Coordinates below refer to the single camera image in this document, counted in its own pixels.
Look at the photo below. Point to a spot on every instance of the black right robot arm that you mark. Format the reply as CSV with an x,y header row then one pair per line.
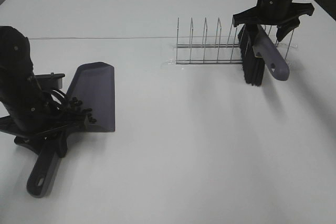
x,y
327,5

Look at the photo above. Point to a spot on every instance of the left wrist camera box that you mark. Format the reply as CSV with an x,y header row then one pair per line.
x,y
52,80

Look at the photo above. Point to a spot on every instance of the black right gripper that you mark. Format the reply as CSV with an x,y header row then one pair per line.
x,y
282,13

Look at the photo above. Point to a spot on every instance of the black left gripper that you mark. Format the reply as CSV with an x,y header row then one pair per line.
x,y
34,113

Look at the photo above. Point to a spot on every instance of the metal wire dish rack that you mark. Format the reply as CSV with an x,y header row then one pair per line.
x,y
213,47

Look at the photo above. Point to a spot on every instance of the grey plastic dustpan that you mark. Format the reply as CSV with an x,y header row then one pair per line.
x,y
93,83

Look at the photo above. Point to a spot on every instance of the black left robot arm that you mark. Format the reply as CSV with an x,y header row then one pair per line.
x,y
15,54

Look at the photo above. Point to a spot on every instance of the grey hand brush black bristles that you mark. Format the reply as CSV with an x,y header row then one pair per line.
x,y
254,65

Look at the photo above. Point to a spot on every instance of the pile of coffee beans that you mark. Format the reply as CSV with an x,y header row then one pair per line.
x,y
81,111

